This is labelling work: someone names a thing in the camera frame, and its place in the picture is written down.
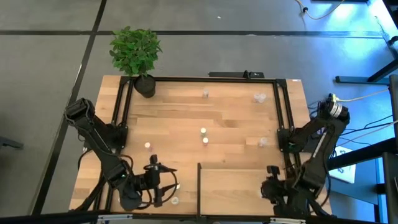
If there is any beige cable with black plug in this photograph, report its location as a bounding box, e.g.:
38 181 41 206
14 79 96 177
294 0 346 21

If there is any black aluminium table frame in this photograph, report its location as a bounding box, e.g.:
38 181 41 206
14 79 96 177
0 76 383 224

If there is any white paper with blue print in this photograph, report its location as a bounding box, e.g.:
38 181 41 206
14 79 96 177
328 146 357 184

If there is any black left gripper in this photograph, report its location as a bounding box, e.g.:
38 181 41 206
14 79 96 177
138 165 178 208

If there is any dark chair base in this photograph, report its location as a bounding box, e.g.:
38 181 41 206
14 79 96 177
0 136 24 151

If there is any black plant pot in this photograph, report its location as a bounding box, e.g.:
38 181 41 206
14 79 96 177
133 73 157 99

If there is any black desk beam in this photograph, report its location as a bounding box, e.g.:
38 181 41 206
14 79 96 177
328 136 398 172

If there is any black bar device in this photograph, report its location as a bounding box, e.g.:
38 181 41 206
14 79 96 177
208 70 266 79

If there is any black floor cable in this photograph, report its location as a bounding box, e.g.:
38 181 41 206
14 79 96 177
363 114 395 129

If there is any green artificial plant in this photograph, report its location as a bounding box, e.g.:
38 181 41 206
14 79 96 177
108 26 164 77

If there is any pale floor cable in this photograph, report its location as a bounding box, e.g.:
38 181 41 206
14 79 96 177
337 119 398 147

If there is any beige extension cable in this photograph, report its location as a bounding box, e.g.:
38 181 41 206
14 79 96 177
337 88 390 103

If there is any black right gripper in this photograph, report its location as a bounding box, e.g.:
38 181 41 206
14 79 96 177
261 177 292 215

